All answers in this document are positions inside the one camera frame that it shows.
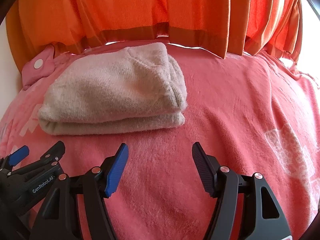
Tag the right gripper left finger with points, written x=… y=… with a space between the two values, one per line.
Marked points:
x=58 y=216

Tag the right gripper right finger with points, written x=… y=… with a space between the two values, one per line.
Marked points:
x=262 y=216

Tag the pink sweater with black hearts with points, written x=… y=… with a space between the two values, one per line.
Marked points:
x=138 y=88

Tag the pink pouch with white button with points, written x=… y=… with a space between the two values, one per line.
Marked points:
x=40 y=66

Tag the pink fleece blanket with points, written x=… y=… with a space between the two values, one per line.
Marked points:
x=250 y=112

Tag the orange curtain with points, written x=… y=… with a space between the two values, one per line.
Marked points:
x=218 y=26

